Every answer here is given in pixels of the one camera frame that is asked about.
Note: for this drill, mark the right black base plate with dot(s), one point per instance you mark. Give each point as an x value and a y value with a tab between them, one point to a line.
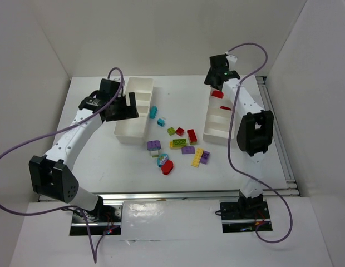
234	221

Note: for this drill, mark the red slope lego brick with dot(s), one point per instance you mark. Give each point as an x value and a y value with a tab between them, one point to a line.
217	94

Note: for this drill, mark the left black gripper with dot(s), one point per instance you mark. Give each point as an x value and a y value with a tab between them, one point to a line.
117	108

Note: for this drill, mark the red studded lego brick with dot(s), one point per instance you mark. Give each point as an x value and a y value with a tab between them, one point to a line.
225	108

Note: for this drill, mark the aluminium front rail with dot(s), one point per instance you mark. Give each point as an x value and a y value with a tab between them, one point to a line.
293	191

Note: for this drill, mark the small lime green lego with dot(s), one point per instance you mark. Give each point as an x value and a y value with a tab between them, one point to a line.
171	131

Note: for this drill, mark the aluminium rail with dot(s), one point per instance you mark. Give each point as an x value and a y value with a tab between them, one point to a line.
282	153
293	191

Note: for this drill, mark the aluminium right side rail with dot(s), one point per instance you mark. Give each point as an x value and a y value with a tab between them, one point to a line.
282	153

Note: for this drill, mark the yellow long lego plate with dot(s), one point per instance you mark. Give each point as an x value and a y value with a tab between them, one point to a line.
197	157

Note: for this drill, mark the small red square lego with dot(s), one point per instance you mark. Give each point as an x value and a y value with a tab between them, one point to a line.
179	131

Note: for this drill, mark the right white divided container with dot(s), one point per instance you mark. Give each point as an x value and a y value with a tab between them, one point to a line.
217	121

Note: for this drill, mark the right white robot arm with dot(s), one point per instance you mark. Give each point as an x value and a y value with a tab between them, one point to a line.
254	134

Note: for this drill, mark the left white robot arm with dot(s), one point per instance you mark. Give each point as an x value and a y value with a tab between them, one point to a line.
51	174

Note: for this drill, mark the red oval lego piece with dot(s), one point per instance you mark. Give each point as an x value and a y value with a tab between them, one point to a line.
167	167

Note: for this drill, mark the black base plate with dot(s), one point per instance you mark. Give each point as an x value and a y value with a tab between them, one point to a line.
234	221
110	222

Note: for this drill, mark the small cyan lego brick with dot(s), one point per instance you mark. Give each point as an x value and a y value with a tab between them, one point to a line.
161	122

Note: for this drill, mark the purple square lego brick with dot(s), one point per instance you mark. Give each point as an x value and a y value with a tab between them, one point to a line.
205	157

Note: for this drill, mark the long cyan lego brick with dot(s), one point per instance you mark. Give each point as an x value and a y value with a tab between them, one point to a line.
153	112

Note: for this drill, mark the cyan patterned lego piece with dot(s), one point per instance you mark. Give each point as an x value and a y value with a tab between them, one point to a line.
162	159

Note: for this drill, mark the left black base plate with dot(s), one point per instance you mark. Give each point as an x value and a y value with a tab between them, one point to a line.
110	222

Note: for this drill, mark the green lego on yellow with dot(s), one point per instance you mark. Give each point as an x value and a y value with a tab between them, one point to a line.
178	143

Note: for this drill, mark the red tall lego brick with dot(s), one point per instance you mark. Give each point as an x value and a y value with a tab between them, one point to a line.
192	136

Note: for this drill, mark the purple flat lego plate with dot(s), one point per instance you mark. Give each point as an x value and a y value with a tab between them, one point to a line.
188	150

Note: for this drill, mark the purple rounded lego block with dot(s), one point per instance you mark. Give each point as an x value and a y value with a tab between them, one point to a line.
154	147

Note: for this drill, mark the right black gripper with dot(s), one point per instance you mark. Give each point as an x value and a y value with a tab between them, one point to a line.
212	80

